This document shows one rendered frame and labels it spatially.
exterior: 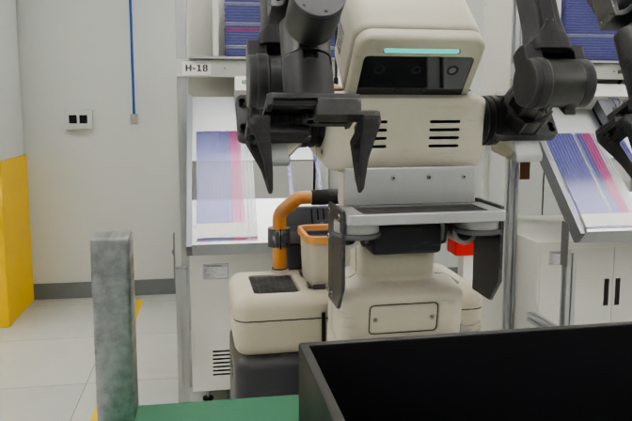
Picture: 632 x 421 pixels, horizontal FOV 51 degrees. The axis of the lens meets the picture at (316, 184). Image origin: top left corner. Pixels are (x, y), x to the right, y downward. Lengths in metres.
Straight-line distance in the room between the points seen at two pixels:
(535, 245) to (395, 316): 1.90
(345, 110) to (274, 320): 0.75
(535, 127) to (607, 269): 2.03
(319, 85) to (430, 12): 0.40
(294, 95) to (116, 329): 0.30
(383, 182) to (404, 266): 0.17
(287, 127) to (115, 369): 0.32
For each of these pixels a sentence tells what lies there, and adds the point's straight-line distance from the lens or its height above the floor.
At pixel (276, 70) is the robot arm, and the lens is 0.95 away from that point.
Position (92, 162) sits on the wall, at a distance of 4.31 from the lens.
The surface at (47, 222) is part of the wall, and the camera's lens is 4.41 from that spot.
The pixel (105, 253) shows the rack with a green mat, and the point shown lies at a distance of 0.55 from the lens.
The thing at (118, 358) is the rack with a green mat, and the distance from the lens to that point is 0.57.
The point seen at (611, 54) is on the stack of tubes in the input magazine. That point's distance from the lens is 3.24.
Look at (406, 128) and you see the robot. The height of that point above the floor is 1.16.
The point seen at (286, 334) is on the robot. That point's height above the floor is 0.74.
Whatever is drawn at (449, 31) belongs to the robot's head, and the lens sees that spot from 1.06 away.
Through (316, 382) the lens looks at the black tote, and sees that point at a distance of 0.36.
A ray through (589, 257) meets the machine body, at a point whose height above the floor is 0.55.
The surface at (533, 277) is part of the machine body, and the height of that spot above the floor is 0.46.
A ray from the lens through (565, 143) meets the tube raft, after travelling 2.99.
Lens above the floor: 1.20
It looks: 7 degrees down
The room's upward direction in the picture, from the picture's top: straight up
